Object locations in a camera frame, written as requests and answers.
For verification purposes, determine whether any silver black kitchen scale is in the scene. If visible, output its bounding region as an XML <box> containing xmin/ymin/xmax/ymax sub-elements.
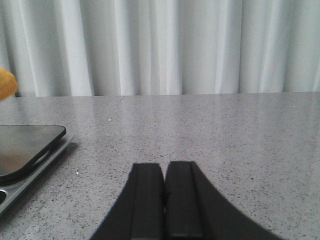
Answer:
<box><xmin>0</xmin><ymin>125</ymin><xmax>73</xmax><ymax>215</ymax></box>

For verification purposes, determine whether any orange corn cob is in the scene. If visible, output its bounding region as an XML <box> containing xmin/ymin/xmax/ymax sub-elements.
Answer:
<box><xmin>0</xmin><ymin>68</ymin><xmax>19</xmax><ymax>101</ymax></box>

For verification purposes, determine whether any white pleated curtain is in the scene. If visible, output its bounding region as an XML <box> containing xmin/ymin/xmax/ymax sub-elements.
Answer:
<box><xmin>0</xmin><ymin>0</ymin><xmax>320</xmax><ymax>97</ymax></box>

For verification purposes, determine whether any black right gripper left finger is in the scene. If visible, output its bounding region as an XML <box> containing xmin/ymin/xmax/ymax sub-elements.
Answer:
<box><xmin>91</xmin><ymin>163</ymin><xmax>165</xmax><ymax>240</ymax></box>

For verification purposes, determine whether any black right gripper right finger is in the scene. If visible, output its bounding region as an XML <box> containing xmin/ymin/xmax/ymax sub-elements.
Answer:
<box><xmin>165</xmin><ymin>161</ymin><xmax>279</xmax><ymax>240</ymax></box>

